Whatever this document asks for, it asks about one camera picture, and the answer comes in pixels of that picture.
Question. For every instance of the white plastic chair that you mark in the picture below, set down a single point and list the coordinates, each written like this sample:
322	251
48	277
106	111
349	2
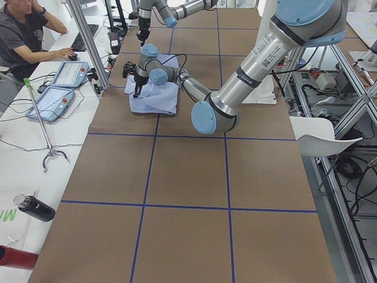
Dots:
316	137

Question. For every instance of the black water bottle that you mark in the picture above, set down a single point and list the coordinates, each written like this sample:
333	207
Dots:
34	207

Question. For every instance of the black computer mouse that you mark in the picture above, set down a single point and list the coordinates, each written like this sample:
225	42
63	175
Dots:
73	57

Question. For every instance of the lower blue teach pendant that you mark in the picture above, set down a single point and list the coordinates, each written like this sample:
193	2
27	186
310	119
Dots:
53	102

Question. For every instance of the upper blue teach pendant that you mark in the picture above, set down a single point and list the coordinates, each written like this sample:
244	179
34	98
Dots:
70	74

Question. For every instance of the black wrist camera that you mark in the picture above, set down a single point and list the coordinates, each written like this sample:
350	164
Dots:
129	68

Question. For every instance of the red bottle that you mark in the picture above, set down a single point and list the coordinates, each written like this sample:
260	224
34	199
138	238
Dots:
16	258

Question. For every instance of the seated person grey shirt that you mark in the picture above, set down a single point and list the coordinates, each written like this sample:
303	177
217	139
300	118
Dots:
22	24

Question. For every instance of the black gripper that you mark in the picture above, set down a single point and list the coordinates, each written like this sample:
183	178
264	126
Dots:
144	24
138	79

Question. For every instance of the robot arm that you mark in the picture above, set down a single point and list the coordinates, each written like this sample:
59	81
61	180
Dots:
293	24
169	15

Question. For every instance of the light blue striped shirt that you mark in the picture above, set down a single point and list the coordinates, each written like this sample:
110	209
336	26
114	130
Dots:
153	99

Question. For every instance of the blue teach pendant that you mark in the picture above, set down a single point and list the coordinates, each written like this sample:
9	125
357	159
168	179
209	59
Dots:
53	102
70	74

